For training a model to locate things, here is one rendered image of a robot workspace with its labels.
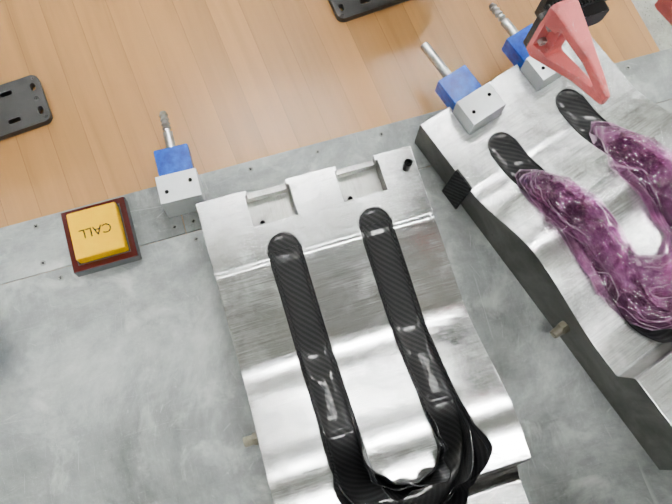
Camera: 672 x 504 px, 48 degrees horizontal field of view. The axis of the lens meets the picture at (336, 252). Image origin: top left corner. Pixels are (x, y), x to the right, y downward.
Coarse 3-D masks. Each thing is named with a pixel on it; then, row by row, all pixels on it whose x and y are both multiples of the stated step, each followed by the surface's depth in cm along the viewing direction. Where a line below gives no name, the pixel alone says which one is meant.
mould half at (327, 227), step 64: (320, 192) 87; (384, 192) 87; (256, 256) 84; (320, 256) 85; (256, 320) 83; (384, 320) 84; (448, 320) 84; (256, 384) 81; (384, 384) 80; (320, 448) 76; (384, 448) 75; (512, 448) 76
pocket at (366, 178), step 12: (348, 168) 89; (360, 168) 89; (372, 168) 90; (348, 180) 90; (360, 180) 90; (372, 180) 90; (384, 180) 87; (348, 192) 90; (360, 192) 90; (372, 192) 90
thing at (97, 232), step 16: (96, 208) 91; (112, 208) 91; (80, 224) 90; (96, 224) 90; (112, 224) 90; (80, 240) 89; (96, 240) 90; (112, 240) 90; (80, 256) 89; (96, 256) 90
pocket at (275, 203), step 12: (264, 192) 88; (276, 192) 88; (288, 192) 89; (252, 204) 89; (264, 204) 89; (276, 204) 89; (288, 204) 89; (252, 216) 88; (264, 216) 88; (276, 216) 88; (288, 216) 88
